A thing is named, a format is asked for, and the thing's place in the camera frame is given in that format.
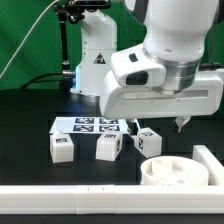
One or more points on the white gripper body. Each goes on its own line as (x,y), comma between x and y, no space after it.
(141,85)

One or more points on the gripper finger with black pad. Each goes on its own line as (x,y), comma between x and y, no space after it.
(180,122)
(132,127)

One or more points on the white round stool seat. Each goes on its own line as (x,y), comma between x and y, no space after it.
(173,171)

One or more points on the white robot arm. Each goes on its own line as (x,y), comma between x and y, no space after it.
(176,29)

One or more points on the white sheet with markers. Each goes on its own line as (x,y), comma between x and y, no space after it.
(88,125)

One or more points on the white front fence rail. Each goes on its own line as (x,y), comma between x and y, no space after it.
(66,199)

